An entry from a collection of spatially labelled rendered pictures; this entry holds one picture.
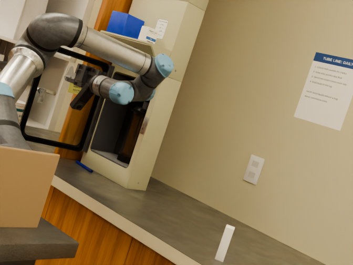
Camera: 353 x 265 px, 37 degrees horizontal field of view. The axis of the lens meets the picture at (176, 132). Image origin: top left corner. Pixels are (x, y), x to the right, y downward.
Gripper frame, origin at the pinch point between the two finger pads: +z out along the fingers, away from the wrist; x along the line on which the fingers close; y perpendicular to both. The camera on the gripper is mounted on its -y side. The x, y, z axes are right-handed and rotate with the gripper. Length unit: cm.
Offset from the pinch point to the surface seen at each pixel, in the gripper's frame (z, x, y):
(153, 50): -23.7, -16.2, 20.7
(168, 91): -23.7, -31.1, 8.0
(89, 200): -38, 4, -35
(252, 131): -43, -69, 3
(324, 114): -72, -69, 19
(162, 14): -12.0, -25.8, 36.4
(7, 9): 106, -25, 22
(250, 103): -37, -69, 15
